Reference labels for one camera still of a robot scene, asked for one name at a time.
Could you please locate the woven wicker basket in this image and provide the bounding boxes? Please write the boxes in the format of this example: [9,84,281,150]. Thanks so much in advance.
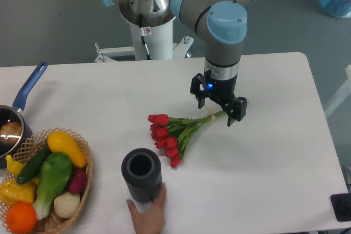
[1,128,93,233]

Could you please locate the white frame at right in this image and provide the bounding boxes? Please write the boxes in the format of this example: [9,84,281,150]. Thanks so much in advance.
[324,65,350,118]

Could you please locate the white garlic bulb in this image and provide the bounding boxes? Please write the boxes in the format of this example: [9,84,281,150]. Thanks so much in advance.
[54,192,80,219]

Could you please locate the red purple radish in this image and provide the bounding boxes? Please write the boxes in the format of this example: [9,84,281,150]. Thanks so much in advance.
[67,168,88,194]

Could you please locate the dark green cucumber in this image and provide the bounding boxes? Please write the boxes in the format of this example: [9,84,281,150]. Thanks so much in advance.
[16,144,52,185]

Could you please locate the yellow squash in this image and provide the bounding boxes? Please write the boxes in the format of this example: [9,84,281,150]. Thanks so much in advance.
[47,130,87,168]

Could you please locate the black device at edge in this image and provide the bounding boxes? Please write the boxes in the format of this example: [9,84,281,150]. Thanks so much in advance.
[330,193,351,222]

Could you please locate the blue handled saucepan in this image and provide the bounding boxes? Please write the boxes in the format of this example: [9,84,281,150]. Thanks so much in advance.
[1,62,48,169]

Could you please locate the yellow bell pepper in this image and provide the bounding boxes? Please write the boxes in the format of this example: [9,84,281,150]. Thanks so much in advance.
[1,180,36,207]

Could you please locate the brown bread roll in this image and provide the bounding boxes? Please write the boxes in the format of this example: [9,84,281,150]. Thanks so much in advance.
[1,122,22,146]

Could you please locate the bare human hand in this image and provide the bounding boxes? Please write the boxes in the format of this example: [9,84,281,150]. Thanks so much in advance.
[126,183,167,234]

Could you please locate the dark grey ribbed vase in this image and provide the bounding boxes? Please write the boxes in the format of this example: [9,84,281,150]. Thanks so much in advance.
[121,148,162,203]

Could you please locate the black cable on pedestal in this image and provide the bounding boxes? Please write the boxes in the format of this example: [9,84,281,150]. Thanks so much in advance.
[138,14,152,60]

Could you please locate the orange fruit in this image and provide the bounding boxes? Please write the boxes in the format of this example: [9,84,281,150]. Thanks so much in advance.
[5,202,37,233]

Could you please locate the yellow banana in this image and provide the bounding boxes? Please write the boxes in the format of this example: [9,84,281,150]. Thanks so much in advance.
[5,155,38,186]

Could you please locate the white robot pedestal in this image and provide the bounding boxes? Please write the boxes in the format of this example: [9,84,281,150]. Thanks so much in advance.
[95,18,194,62]

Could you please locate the red tulip bouquet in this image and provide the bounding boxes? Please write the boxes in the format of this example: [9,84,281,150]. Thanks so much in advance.
[148,111,225,169]

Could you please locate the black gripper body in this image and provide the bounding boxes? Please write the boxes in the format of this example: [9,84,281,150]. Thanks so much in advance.
[190,72,247,121]

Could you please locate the green bok choy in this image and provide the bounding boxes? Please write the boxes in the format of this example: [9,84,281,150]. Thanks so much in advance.
[32,152,73,220]

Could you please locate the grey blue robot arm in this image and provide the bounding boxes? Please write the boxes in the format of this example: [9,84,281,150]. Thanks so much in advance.
[102,0,255,124]

